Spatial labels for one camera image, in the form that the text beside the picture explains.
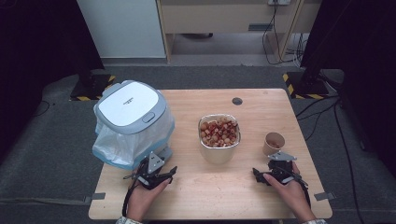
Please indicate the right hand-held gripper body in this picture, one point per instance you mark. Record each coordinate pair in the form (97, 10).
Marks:
(281, 168)

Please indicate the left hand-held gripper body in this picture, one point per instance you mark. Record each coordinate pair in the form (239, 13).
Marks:
(155, 163)

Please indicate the brown paper cup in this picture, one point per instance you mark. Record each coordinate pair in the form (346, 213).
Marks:
(268, 151)

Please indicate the small brown scraps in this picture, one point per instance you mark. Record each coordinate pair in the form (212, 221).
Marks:
(275, 144)

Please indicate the translucent white trash bag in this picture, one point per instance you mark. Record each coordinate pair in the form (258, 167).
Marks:
(124, 146)

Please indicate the grey white pedal trash can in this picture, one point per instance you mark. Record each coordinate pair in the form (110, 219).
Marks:
(127, 105)

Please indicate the person's right hand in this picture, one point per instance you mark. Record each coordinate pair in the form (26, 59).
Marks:
(294, 196)

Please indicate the person's left hand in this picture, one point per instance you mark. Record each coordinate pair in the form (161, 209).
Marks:
(141, 200)

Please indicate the metal container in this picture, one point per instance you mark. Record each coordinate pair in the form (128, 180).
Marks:
(218, 155)

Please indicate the grey tape piece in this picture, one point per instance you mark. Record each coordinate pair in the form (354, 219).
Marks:
(324, 196)

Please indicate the pile of beige red nuts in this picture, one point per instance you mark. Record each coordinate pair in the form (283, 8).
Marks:
(219, 132)

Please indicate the round grey table grommet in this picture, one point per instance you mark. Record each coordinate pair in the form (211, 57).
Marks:
(237, 101)

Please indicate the black curtain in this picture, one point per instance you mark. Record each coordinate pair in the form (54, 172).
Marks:
(361, 62)
(37, 62)

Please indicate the white cabinet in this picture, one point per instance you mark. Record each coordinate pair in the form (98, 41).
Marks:
(121, 28)

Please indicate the light wooden desk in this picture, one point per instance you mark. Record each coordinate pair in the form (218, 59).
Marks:
(218, 18)

